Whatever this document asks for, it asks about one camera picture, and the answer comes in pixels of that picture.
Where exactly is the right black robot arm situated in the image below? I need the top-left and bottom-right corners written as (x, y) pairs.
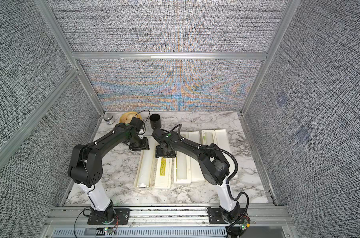
top-left (152, 129), bottom-right (240, 223)

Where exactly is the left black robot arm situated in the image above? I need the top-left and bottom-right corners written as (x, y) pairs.
top-left (67, 117), bottom-right (149, 224)

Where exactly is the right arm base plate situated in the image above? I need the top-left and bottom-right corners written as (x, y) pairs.
top-left (207, 207), bottom-right (250, 224)

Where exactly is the small silver tin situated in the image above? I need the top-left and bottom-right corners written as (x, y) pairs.
top-left (103, 113), bottom-right (115, 125)

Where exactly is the yellow bowl with buns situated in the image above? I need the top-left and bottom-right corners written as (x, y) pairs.
top-left (119, 112), bottom-right (142, 124)

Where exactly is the plastic wrap roll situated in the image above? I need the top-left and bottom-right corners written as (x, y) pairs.
top-left (137, 150), bottom-right (154, 188)

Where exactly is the black cup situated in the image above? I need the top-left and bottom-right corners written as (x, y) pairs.
top-left (149, 114), bottom-right (162, 130)

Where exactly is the white wrap dispenser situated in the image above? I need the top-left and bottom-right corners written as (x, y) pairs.
top-left (134, 136), bottom-right (173, 189)
top-left (173, 130), bottom-right (206, 184)
top-left (201, 130), bottom-right (235, 178)

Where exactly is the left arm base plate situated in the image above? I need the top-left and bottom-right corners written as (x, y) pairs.
top-left (87, 208), bottom-right (130, 225)

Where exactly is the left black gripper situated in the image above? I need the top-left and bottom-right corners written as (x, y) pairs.
top-left (129, 136), bottom-right (150, 153)

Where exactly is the aluminium mounting rail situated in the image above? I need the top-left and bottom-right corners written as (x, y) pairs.
top-left (44, 204), bottom-right (294, 227)

